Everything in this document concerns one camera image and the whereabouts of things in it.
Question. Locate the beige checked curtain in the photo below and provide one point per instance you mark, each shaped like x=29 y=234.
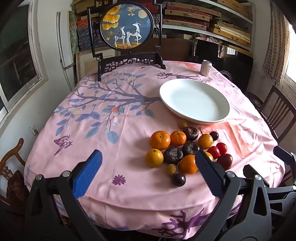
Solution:
x=276 y=46

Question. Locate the white wall socket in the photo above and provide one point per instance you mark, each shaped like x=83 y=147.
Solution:
x=34 y=130

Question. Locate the stack of wooden frames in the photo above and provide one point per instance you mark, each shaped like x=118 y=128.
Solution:
x=231 y=31

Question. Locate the pale framed panel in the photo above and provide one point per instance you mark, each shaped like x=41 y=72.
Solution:
x=89 y=66

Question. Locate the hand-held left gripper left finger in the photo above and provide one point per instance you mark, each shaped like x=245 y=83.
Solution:
x=89 y=171

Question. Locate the tan longan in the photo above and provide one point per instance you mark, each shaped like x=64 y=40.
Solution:
x=171 y=169
x=182 y=123

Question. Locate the carved brown wooden chair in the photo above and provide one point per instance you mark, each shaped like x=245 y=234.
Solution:
x=13 y=176

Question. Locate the pink printed tablecloth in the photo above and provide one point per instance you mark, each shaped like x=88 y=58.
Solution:
x=129 y=185

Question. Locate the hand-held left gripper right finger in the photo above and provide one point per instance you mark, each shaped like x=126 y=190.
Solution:
x=208 y=172

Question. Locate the pink floral cloth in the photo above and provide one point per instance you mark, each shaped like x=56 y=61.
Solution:
x=208 y=38

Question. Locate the white oval plate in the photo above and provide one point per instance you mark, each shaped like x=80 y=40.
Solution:
x=194 y=102

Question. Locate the metal storage shelf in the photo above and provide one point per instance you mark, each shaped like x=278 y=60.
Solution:
x=185 y=28

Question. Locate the dark slatted wooden chair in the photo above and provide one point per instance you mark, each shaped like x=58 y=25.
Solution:
x=277 y=111

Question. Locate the large orange tangerine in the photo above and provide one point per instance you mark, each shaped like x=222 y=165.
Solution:
x=160 y=140

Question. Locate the stack of blue patterned boxes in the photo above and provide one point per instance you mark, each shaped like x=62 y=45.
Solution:
x=86 y=37

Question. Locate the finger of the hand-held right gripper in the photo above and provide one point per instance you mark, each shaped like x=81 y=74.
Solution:
x=248 y=171
x=285 y=155

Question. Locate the small yellow orange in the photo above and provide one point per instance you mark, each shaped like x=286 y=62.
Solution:
x=205 y=141
x=210 y=156
x=154 y=158

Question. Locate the bright window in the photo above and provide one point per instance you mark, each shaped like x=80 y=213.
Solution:
x=291 y=60

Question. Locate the round deer screen with stand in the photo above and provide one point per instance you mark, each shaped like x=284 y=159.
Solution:
x=126 y=25

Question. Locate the dark water chestnut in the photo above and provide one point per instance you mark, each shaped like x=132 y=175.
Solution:
x=190 y=148
x=190 y=133
x=173 y=155

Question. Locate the white door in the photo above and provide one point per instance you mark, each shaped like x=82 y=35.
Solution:
x=66 y=51

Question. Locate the dark red plum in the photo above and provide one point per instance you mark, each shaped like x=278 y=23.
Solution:
x=224 y=161

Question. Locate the dark cherry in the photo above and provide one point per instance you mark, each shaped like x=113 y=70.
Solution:
x=214 y=135
x=178 y=179

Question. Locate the red cherry tomato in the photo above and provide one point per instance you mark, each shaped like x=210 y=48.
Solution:
x=213 y=152
x=221 y=148

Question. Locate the green patterned board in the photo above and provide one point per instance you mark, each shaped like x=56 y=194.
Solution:
x=73 y=32

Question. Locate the white framed window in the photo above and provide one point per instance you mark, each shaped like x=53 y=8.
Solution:
x=16 y=58

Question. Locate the dark round object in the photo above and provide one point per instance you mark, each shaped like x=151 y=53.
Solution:
x=254 y=99

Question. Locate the pale drink can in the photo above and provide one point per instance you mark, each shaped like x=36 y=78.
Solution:
x=206 y=68

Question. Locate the stack of patterned flat boxes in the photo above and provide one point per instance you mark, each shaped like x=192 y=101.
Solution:
x=187 y=15

